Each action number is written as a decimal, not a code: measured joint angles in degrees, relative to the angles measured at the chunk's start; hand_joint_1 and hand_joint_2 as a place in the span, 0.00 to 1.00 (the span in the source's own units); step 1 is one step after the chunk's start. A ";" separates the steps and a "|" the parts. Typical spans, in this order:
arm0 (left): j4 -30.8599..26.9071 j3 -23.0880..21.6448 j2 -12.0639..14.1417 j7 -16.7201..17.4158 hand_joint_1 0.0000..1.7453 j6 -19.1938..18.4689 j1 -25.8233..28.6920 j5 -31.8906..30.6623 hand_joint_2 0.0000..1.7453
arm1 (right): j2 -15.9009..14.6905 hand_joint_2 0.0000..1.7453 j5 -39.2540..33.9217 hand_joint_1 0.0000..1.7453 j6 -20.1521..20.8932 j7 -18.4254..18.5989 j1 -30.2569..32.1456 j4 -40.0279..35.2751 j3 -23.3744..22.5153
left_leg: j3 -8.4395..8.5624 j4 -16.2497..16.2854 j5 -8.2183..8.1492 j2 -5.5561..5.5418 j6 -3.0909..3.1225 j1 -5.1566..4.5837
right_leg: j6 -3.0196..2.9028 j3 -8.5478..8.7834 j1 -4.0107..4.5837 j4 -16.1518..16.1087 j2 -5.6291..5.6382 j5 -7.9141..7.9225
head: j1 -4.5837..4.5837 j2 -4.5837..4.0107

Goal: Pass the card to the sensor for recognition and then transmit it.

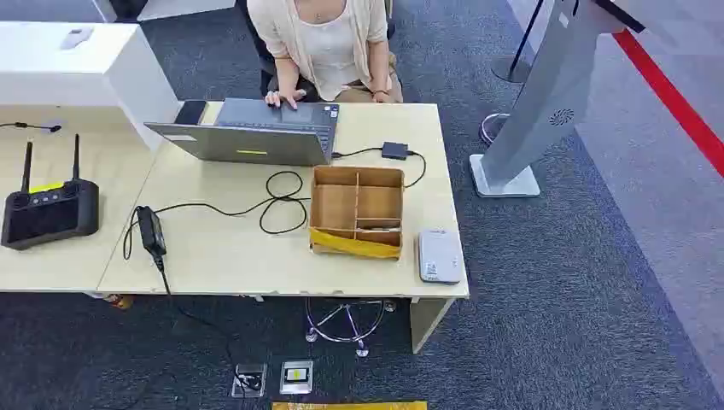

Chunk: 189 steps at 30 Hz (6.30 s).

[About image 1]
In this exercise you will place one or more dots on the wooden box with compartments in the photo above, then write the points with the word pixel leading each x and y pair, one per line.
pixel 356 210

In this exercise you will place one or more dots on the card in wooden box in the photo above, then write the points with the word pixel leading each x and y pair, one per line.
pixel 378 229

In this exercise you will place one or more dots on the small black hub box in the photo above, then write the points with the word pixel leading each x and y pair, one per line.
pixel 395 150

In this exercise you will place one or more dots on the white card reader device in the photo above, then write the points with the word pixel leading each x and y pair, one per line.
pixel 439 256

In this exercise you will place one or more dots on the person's left hand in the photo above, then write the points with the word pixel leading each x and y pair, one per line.
pixel 381 96

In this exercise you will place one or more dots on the person's hand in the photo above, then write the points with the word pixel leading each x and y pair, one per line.
pixel 281 98
pixel 381 96

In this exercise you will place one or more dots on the chrome chair base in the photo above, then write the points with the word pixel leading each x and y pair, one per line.
pixel 348 322

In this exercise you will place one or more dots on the grey laptop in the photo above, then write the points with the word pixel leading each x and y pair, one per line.
pixel 254 136

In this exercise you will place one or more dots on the person's right hand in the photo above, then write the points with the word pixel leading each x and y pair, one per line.
pixel 281 98

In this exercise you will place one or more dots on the person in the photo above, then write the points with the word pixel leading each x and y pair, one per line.
pixel 328 45

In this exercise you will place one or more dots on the closed floor socket box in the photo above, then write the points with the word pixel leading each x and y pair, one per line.
pixel 296 377

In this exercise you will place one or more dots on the black smartphone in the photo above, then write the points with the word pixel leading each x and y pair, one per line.
pixel 190 112

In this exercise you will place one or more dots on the yellow floor tape strip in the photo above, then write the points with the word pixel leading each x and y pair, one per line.
pixel 349 405

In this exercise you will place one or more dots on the open floor socket box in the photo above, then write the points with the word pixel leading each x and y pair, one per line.
pixel 249 380

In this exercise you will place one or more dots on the grey kiosk stand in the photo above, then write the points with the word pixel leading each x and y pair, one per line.
pixel 543 102

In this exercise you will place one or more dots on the black laptop power adapter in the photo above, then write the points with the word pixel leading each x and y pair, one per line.
pixel 151 231

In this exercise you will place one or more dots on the pale wooden side desk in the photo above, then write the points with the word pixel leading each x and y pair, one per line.
pixel 73 226

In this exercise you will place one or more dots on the white cabinet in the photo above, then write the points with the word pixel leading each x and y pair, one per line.
pixel 85 68

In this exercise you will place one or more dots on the black remote controller with antennas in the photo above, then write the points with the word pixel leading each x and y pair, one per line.
pixel 50 211

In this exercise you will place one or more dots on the red barrier belt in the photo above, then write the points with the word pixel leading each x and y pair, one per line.
pixel 673 99

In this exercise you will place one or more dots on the grey remote on cabinet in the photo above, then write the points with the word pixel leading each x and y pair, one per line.
pixel 76 37

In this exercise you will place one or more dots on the black stanchion post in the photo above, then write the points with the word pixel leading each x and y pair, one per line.
pixel 517 54

